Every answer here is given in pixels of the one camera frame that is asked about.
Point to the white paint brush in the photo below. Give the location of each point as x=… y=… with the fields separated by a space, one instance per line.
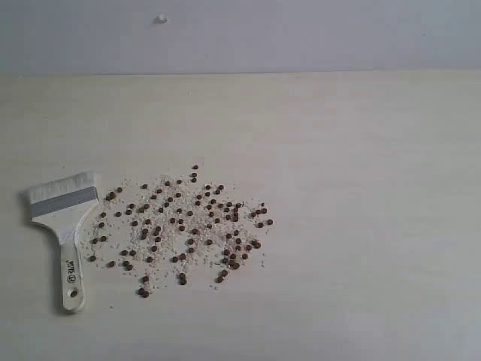
x=61 y=206

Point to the brown beans and crumbs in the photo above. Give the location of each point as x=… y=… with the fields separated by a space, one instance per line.
x=162 y=230

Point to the white lump on wall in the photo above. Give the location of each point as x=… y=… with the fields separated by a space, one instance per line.
x=160 y=20

